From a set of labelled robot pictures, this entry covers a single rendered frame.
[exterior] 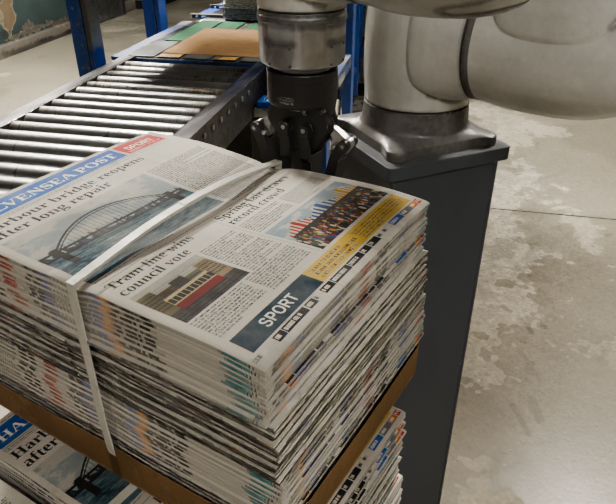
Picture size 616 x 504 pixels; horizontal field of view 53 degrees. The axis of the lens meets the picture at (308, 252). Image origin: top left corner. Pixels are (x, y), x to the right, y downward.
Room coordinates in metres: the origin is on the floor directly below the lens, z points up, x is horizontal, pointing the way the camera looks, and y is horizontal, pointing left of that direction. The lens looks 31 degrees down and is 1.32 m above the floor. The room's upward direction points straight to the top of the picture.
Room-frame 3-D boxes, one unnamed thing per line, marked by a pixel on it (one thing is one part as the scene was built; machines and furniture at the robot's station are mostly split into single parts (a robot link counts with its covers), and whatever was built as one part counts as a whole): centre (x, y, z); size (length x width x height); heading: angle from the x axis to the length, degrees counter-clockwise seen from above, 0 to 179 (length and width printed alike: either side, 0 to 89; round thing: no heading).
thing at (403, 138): (0.91, -0.15, 1.03); 0.22 x 0.18 x 0.06; 25
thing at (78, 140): (1.43, 0.56, 0.77); 0.47 x 0.05 x 0.05; 78
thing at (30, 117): (1.56, 0.54, 0.77); 0.47 x 0.05 x 0.05; 78
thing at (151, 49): (2.55, 0.33, 0.75); 0.70 x 0.65 x 0.10; 168
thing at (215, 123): (1.50, 0.29, 0.74); 1.34 x 0.05 x 0.12; 168
